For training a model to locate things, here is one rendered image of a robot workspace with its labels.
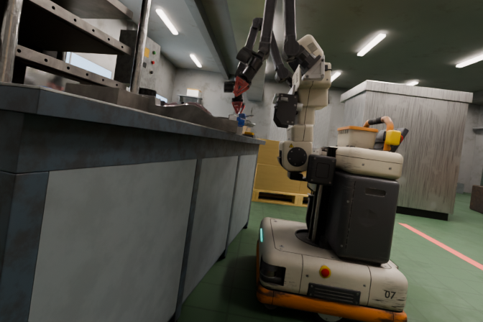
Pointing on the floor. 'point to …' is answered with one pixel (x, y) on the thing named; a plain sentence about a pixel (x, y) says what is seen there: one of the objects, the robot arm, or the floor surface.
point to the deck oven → (417, 139)
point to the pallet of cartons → (277, 178)
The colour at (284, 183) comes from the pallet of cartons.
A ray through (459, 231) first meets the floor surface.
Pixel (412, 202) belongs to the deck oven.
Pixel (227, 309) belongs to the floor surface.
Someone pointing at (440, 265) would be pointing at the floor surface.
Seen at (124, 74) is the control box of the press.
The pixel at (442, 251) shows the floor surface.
